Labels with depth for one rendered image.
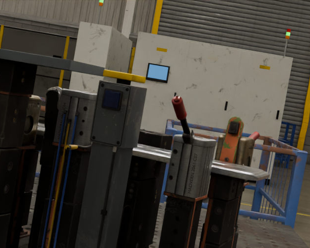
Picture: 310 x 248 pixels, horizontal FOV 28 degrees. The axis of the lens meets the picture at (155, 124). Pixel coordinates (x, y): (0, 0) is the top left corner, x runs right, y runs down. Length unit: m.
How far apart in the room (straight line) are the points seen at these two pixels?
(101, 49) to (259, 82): 2.48
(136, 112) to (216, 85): 8.44
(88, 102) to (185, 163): 0.24
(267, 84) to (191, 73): 1.17
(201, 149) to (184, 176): 0.06
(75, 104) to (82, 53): 8.33
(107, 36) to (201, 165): 8.41
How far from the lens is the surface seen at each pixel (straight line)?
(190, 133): 1.19
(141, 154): 1.37
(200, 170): 1.21
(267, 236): 2.24
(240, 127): 1.53
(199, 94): 9.52
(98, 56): 9.58
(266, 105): 9.63
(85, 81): 9.59
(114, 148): 1.09
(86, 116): 1.29
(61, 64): 1.11
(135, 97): 1.10
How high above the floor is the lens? 1.14
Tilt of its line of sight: 3 degrees down
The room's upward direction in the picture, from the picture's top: 10 degrees clockwise
